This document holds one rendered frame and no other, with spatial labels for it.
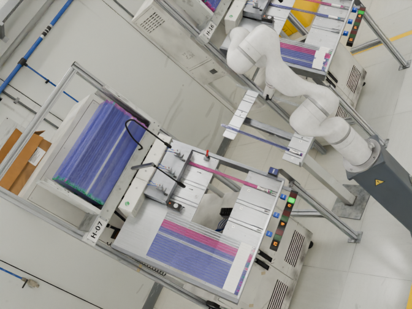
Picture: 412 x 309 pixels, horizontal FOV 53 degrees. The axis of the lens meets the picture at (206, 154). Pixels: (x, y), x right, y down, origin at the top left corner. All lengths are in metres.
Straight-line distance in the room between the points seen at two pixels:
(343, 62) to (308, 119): 1.67
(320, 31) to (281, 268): 1.55
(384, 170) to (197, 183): 0.95
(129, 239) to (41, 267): 1.55
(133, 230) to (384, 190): 1.28
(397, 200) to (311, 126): 0.65
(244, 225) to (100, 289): 1.98
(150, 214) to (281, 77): 1.04
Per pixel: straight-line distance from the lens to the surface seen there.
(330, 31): 2.95
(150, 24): 3.00
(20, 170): 2.45
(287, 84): 1.74
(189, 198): 2.27
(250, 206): 2.23
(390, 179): 2.10
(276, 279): 2.70
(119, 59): 4.11
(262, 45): 1.68
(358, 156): 1.99
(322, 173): 2.70
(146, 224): 2.26
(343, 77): 3.39
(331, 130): 1.87
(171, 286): 2.49
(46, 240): 3.69
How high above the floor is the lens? 2.05
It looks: 25 degrees down
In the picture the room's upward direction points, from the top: 52 degrees counter-clockwise
